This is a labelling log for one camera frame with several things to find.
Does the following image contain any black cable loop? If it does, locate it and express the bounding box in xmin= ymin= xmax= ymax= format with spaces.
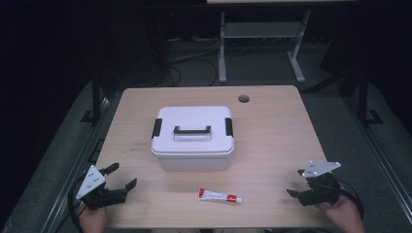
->
xmin=167 ymin=58 xmax=219 ymax=87

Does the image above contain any person's right hand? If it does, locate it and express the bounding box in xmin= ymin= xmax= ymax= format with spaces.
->
xmin=315 ymin=183 xmax=366 ymax=233

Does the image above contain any person's left hand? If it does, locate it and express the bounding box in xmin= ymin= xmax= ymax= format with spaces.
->
xmin=77 ymin=206 xmax=109 ymax=233

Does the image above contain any white plastic storage box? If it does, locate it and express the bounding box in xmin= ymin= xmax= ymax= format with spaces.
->
xmin=157 ymin=150 xmax=233 ymax=172

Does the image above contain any black metal stand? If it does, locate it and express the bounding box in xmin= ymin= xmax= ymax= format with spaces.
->
xmin=80 ymin=73 xmax=105 ymax=126
xmin=357 ymin=71 xmax=384 ymax=128

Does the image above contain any left hand-held gripper black cable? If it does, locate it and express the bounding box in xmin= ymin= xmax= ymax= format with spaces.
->
xmin=67 ymin=179 xmax=86 ymax=233

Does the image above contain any right hand-held gripper black cable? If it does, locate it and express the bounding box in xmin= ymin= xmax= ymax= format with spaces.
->
xmin=335 ymin=179 xmax=365 ymax=220

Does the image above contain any hand-held gripper black cable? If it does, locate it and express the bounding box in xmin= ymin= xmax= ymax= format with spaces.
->
xmin=335 ymin=179 xmax=365 ymax=220
xmin=67 ymin=179 xmax=86 ymax=233

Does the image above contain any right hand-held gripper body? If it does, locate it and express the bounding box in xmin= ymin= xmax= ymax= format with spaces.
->
xmin=297 ymin=160 xmax=342 ymax=208

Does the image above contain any white lid with black handle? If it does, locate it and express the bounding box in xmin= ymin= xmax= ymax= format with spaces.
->
xmin=150 ymin=105 xmax=235 ymax=159

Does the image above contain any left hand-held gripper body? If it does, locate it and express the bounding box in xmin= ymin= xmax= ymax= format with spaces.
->
xmin=75 ymin=164 xmax=127 ymax=211

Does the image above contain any grey metal table frame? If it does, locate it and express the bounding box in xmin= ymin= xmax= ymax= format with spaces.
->
xmin=218 ymin=9 xmax=312 ymax=84

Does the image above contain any black bracket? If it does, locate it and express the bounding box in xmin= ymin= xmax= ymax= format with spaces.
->
xmin=88 ymin=138 xmax=105 ymax=163

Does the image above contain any red and white tube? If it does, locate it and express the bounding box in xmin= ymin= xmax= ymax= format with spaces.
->
xmin=196 ymin=187 xmax=244 ymax=204

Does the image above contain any grey cable bundle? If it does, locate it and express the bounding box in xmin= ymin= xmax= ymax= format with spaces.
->
xmin=167 ymin=39 xmax=222 ymax=63

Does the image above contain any aluminium rail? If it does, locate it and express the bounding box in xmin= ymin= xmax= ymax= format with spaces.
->
xmin=41 ymin=96 xmax=112 ymax=233
xmin=343 ymin=96 xmax=412 ymax=216

